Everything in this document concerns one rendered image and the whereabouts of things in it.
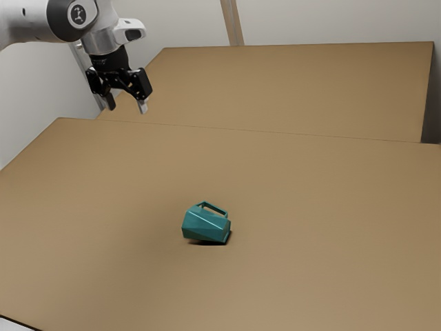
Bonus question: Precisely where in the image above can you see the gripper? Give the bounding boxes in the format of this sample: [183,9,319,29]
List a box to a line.
[85,46,154,114]

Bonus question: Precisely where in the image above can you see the teal faceted mug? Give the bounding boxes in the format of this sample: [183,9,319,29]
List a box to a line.
[181,201,232,245]

